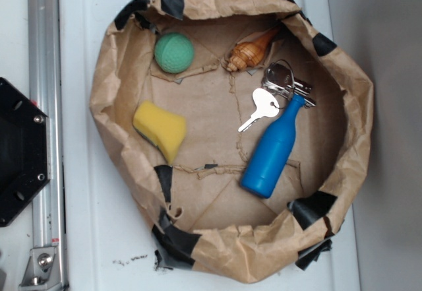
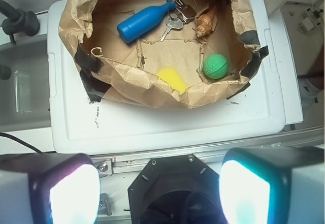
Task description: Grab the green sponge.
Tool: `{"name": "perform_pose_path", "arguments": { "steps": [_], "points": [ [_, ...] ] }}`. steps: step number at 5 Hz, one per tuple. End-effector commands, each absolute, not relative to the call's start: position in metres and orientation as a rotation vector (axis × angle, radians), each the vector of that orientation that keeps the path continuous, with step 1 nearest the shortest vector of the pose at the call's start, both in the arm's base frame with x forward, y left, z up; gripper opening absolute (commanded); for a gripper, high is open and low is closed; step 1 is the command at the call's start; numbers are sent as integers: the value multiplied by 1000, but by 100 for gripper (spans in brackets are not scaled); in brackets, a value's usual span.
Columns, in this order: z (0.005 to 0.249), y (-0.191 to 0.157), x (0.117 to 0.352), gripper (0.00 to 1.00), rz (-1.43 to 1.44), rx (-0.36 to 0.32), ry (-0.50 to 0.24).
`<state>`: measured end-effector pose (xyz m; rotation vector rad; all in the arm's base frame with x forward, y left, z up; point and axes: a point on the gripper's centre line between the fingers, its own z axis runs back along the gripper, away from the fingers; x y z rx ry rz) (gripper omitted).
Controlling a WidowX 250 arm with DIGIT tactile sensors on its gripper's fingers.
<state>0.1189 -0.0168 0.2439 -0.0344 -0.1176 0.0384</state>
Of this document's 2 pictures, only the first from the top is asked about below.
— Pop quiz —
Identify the green foam ball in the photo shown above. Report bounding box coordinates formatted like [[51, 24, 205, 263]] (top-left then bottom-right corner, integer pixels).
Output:
[[154, 32, 195, 74]]

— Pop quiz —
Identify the yellow sponge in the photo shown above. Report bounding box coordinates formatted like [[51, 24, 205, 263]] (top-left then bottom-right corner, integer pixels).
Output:
[[133, 100, 187, 165]]

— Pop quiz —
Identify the silver single key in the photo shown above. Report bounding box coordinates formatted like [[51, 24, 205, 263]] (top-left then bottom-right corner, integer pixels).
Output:
[[237, 88, 280, 133]]

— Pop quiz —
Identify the blue plastic bottle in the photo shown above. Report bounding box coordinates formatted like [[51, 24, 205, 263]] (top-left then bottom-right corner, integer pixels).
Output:
[[240, 94, 305, 199]]

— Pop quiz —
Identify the orange plastic seashell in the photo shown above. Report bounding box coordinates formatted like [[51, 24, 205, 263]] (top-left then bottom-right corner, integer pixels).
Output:
[[226, 26, 281, 72]]

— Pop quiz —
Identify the silver key bunch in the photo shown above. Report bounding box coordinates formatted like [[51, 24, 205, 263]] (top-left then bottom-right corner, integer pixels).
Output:
[[261, 59, 316, 108]]

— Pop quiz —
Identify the brown paper bag basin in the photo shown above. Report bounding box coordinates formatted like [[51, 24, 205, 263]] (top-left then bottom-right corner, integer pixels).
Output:
[[90, 0, 373, 283]]

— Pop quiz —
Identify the aluminium frame rail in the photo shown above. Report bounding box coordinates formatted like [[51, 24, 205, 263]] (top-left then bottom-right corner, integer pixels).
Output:
[[28, 0, 66, 247]]

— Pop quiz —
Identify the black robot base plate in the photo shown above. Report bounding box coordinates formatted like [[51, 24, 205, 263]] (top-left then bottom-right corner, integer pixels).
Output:
[[1, 78, 49, 228]]

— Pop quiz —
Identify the metal corner bracket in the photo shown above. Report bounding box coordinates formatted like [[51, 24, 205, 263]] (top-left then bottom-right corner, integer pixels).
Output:
[[18, 246, 69, 291]]

